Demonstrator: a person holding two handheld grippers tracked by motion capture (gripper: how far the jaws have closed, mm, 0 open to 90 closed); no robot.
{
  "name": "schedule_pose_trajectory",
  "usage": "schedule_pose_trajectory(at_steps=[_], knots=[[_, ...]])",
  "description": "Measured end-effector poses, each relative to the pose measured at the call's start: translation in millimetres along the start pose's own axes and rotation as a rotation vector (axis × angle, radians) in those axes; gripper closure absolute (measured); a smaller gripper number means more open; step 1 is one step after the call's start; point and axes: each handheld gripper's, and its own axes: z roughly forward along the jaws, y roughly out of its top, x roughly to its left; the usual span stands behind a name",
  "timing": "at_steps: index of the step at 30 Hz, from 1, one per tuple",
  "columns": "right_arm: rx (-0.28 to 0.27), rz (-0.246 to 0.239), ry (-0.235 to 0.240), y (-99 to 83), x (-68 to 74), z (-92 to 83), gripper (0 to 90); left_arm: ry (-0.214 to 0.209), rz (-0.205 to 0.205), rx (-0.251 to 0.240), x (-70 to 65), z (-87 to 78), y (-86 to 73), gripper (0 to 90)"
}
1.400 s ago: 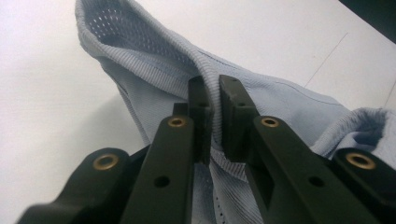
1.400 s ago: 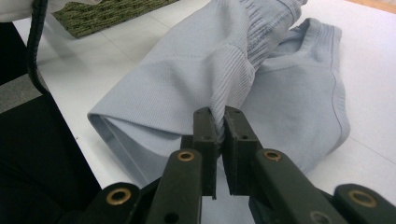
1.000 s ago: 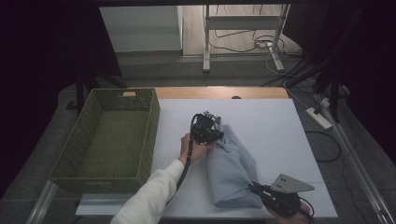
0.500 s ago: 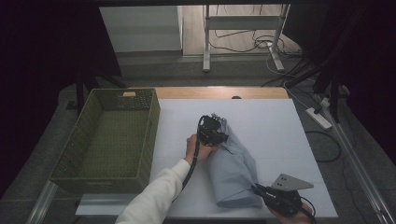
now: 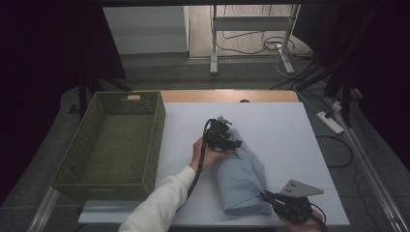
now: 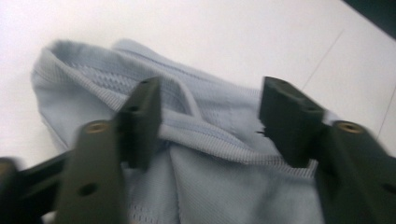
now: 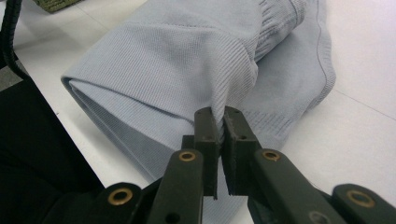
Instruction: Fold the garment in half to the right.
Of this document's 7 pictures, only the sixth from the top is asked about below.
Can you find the light blue knit garment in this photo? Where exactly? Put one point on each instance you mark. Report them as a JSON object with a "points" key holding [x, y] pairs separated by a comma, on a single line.
{"points": [[218, 174]]}

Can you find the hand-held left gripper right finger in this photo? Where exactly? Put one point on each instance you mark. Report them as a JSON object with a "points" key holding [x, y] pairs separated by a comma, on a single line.
{"points": [[289, 124]]}

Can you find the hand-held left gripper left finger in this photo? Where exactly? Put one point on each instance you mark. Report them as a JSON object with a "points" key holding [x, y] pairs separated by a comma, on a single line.
{"points": [[137, 124]]}

